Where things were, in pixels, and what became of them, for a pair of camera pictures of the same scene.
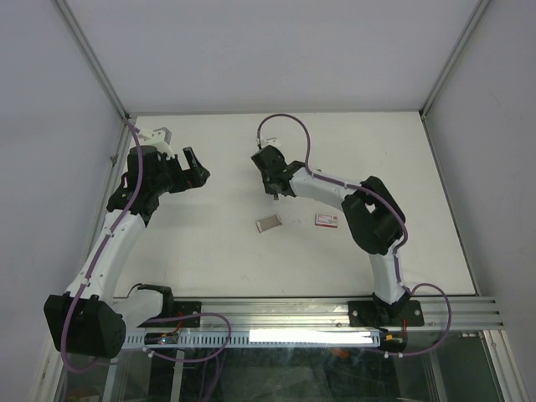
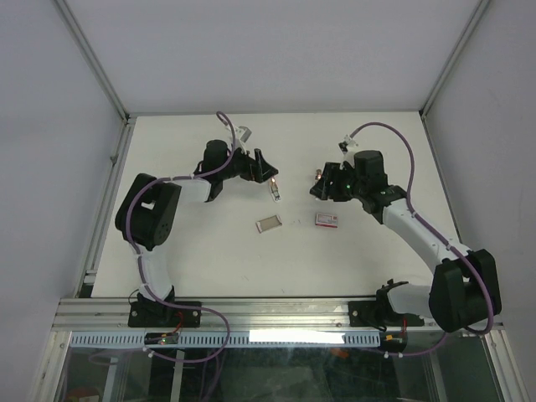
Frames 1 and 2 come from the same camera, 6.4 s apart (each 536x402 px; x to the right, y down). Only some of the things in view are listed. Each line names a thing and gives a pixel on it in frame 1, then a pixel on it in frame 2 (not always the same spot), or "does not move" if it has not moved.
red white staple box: [327, 220] does not move
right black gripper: [267, 188] -> [332, 172]
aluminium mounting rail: [334, 315] does not move
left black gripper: [193, 177] -> [258, 169]
